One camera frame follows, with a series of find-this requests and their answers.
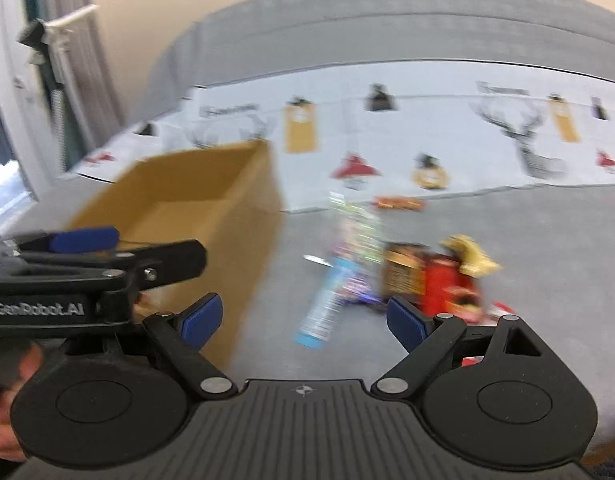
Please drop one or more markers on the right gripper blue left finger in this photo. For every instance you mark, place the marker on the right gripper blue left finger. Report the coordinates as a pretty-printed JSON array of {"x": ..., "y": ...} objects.
[{"x": 176, "y": 341}]

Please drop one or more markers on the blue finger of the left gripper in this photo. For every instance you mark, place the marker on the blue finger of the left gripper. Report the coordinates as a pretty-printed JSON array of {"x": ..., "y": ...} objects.
[{"x": 82, "y": 241}]

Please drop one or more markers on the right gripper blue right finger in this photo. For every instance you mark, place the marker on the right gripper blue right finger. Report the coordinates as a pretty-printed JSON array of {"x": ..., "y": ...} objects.
[{"x": 430, "y": 344}]

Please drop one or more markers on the dark brown chocolate snack packet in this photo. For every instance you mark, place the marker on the dark brown chocolate snack packet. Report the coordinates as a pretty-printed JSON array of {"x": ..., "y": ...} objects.
[{"x": 404, "y": 271}]

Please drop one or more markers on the purple swirl candy packet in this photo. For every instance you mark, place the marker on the purple swirl candy packet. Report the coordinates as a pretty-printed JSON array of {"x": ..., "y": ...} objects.
[{"x": 361, "y": 265}]

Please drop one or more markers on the blue long snack stick packet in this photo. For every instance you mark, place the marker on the blue long snack stick packet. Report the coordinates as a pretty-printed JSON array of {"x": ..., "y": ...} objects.
[{"x": 318, "y": 324}]

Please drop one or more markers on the red coffee snack packet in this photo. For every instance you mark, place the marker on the red coffee snack packet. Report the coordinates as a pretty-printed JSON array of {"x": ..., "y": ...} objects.
[{"x": 447, "y": 290}]

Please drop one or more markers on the person's left hand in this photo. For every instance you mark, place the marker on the person's left hand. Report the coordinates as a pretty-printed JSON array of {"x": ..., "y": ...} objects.
[{"x": 10, "y": 448}]

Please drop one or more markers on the gold foil snack packet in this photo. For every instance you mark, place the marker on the gold foil snack packet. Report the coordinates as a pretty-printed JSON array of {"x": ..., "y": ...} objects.
[{"x": 473, "y": 261}]

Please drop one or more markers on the clear bag of colourful candies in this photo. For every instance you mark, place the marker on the clear bag of colourful candies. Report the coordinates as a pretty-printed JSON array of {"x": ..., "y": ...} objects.
[{"x": 358, "y": 236}]

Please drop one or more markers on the grey curtain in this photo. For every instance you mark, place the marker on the grey curtain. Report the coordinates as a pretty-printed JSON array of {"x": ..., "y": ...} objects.
[{"x": 92, "y": 109}]

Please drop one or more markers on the red orange wrapped candy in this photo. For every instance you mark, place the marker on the red orange wrapped candy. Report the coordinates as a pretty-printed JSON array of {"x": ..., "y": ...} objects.
[{"x": 399, "y": 203}]

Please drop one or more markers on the brown cardboard box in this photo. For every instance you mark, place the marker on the brown cardboard box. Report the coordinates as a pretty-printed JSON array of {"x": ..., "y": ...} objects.
[{"x": 225, "y": 197}]

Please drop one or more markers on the black white stand pole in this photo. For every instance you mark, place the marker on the black white stand pole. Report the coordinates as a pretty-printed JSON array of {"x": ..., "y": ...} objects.
[{"x": 50, "y": 42}]

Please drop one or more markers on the printed lamp deer sofa cover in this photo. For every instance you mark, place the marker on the printed lamp deer sofa cover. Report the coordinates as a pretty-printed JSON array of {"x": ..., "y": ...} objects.
[{"x": 406, "y": 129}]

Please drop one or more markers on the white window frame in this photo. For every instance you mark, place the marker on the white window frame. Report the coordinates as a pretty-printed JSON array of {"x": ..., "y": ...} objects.
[{"x": 26, "y": 118}]

